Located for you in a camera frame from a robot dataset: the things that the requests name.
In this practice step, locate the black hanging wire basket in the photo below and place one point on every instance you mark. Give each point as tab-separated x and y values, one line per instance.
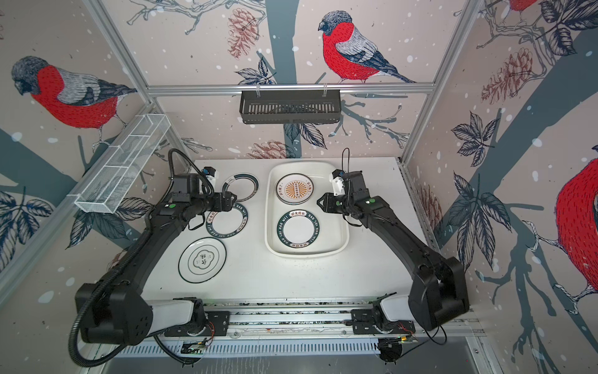
290	107

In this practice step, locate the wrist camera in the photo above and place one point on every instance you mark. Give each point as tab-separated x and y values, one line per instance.
211	174
337	181

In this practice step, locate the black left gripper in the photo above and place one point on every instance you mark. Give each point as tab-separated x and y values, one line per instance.
219	205

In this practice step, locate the white plate flower outline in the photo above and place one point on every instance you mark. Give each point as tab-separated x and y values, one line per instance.
202	260

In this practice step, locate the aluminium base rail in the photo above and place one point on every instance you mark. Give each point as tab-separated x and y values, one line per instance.
285	329

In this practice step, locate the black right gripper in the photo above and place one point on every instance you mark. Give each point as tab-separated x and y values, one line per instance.
329	200

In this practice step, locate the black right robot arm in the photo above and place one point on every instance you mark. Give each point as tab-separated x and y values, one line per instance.
438	292

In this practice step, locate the green rim plate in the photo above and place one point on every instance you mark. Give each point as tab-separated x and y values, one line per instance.
227	224
298	229

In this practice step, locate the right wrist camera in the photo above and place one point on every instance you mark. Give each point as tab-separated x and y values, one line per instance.
337	181

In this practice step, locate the green rim plate front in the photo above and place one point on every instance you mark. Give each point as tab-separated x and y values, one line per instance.
298	229

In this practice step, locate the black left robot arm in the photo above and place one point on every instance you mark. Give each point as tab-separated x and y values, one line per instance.
113	310

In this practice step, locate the horizontal aluminium frame bar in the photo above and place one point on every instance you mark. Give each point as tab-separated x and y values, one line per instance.
232	90

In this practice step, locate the white mesh wall shelf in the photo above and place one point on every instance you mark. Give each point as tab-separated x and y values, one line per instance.
126	159

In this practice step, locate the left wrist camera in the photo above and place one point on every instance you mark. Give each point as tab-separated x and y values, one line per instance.
211	174

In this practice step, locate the white plastic bin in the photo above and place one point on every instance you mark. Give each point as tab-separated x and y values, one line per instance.
334	232

